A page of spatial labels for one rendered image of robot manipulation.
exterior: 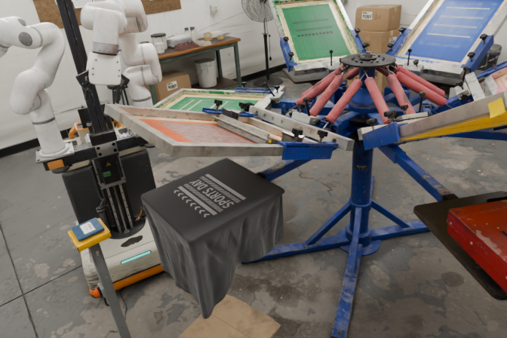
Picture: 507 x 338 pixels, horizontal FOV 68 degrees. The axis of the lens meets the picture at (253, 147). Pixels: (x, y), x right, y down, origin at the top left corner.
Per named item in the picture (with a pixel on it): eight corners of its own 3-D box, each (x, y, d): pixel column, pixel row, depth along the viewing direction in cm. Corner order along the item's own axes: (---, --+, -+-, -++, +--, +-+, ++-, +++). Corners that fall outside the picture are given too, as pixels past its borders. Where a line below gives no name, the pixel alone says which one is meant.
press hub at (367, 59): (364, 268, 245) (378, 64, 185) (318, 241, 273) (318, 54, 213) (397, 241, 267) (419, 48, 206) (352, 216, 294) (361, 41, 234)
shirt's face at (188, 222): (190, 241, 139) (190, 241, 139) (141, 195, 170) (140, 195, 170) (284, 190, 165) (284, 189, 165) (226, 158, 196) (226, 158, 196)
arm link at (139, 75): (130, 96, 189) (122, 66, 182) (157, 93, 191) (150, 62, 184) (129, 102, 181) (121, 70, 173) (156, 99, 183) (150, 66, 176)
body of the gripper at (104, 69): (116, 50, 126) (115, 83, 129) (84, 46, 120) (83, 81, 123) (125, 52, 121) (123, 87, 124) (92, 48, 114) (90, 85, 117)
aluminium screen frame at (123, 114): (170, 157, 114) (173, 145, 113) (103, 112, 156) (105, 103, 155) (330, 155, 166) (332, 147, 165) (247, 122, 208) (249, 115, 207)
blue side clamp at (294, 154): (283, 160, 146) (287, 142, 144) (274, 155, 149) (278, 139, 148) (330, 159, 165) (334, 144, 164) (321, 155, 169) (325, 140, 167)
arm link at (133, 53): (102, 6, 161) (147, 1, 164) (124, 81, 186) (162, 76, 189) (100, 19, 151) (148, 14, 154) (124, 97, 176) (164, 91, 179)
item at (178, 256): (205, 323, 157) (189, 242, 138) (157, 266, 189) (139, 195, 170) (211, 318, 159) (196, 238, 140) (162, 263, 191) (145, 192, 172)
